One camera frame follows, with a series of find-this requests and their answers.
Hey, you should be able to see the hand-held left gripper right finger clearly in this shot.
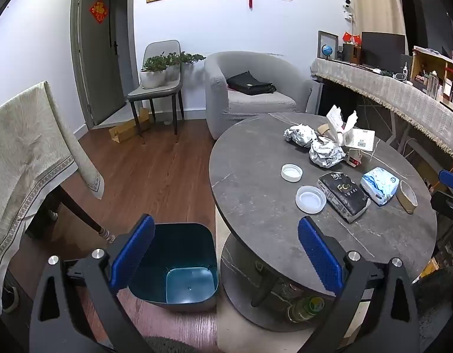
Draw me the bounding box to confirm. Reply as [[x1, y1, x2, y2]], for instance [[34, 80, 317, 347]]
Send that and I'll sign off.
[[297, 216, 420, 353]]

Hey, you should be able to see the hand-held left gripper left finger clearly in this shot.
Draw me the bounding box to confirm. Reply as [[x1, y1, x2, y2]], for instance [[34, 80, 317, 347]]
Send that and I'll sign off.
[[29, 214, 156, 353]]

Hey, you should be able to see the teal trash bin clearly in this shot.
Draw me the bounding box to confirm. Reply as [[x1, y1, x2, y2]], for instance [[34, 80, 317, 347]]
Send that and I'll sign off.
[[129, 222, 219, 311]]

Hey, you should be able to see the white plastic lid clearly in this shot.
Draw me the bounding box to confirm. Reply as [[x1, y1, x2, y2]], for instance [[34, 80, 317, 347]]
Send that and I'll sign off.
[[281, 164, 303, 182], [296, 185, 327, 214]]

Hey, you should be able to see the black packet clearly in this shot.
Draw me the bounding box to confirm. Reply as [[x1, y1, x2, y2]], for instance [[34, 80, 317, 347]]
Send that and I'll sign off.
[[318, 171, 371, 223]]

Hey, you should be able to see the blue white tissue packet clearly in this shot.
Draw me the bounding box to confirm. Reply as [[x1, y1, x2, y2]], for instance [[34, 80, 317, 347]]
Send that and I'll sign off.
[[361, 166, 400, 207]]

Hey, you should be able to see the foil ball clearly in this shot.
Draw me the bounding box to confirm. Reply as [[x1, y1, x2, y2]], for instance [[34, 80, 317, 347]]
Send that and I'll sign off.
[[309, 137, 346, 168], [284, 124, 317, 148]]

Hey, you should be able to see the yellow green bottle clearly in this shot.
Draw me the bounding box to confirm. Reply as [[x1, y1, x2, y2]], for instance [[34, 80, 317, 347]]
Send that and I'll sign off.
[[287, 296, 326, 323]]

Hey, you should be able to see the dark wooden table leg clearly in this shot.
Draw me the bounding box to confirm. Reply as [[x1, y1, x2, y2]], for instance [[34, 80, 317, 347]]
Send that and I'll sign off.
[[55, 186, 117, 244]]

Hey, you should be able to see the dark cloth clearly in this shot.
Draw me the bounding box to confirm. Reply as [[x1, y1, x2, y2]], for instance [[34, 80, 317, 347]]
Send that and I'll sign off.
[[412, 265, 453, 353]]

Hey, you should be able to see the white paper box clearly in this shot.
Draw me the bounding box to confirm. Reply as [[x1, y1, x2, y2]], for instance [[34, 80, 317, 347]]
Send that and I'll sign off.
[[343, 128, 376, 152]]

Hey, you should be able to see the red white small carton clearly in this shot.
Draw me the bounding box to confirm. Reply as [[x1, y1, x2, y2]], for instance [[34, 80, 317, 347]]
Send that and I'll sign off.
[[345, 149, 364, 167]]

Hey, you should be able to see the round grey marble table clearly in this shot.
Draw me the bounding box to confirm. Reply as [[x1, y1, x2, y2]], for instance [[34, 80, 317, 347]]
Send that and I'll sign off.
[[209, 112, 438, 333]]

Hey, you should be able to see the beige fringed counter cloth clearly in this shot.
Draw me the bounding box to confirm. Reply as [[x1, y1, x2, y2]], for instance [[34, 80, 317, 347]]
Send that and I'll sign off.
[[310, 58, 453, 164]]

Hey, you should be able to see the wooden desk organizer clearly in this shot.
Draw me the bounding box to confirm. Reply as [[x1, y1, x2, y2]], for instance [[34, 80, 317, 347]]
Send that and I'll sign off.
[[410, 46, 453, 109]]

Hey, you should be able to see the cream rug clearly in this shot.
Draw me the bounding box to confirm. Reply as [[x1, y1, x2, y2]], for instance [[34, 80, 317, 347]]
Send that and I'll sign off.
[[215, 206, 311, 353]]

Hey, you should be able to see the flat cardboard box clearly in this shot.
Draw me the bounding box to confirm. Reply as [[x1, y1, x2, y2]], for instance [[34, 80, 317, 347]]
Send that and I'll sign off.
[[109, 107, 152, 144]]

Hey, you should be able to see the torn white paper package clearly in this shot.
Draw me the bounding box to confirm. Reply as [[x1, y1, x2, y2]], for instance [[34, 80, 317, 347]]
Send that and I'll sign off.
[[326, 105, 359, 144]]

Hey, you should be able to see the black monitor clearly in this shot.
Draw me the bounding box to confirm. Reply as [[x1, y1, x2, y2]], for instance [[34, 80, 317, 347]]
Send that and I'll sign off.
[[360, 31, 406, 70]]

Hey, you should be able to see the beige patterned tablecloth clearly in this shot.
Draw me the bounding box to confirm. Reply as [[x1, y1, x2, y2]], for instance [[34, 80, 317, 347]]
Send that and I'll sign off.
[[0, 80, 105, 315]]

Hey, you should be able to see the wooden speaker box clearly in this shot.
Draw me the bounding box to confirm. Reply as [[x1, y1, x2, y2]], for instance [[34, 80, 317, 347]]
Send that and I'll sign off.
[[342, 43, 360, 63]]

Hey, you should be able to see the grey armchair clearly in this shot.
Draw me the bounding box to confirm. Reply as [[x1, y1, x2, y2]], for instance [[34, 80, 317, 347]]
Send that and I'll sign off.
[[204, 51, 315, 140]]

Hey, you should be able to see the black bag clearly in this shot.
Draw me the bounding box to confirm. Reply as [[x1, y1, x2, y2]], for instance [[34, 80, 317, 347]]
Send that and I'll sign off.
[[226, 71, 277, 95]]

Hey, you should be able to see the potted green plant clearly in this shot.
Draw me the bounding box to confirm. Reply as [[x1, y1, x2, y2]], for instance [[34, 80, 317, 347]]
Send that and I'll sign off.
[[140, 52, 206, 89]]

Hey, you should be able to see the grey door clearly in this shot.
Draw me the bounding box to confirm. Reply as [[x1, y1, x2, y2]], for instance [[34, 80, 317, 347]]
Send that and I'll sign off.
[[71, 0, 129, 126]]

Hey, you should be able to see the grey chair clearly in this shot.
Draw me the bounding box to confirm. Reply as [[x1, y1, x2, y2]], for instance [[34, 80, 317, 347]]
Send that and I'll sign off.
[[128, 40, 186, 144]]

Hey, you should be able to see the red door decoration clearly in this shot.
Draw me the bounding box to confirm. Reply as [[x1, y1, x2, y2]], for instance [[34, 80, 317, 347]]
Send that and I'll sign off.
[[89, 0, 108, 25]]

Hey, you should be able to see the picture frame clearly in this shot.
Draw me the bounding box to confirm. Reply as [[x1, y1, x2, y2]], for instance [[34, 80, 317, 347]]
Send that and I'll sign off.
[[317, 30, 339, 59]]

